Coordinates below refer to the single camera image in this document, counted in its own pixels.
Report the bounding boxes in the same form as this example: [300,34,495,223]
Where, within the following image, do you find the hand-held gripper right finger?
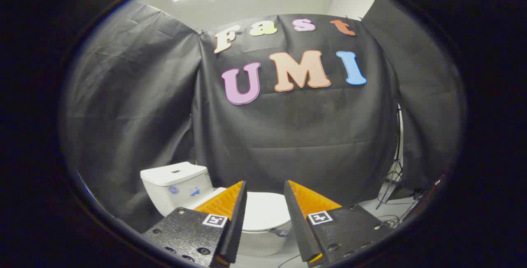
[284,180,394,266]

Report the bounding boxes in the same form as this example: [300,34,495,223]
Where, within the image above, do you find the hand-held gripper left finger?
[142,181,247,268]

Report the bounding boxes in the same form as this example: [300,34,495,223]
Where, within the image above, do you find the white toilet bowl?
[237,222,298,257]

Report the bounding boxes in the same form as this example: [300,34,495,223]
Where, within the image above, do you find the white toilet tank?
[140,162,215,217]

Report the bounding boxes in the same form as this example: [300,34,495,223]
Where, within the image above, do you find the black backdrop cloth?
[62,0,468,233]

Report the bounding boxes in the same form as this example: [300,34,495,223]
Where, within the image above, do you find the black tripod stand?
[377,103,406,210]

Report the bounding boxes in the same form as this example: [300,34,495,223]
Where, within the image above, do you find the black floor cable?
[375,214,403,228]

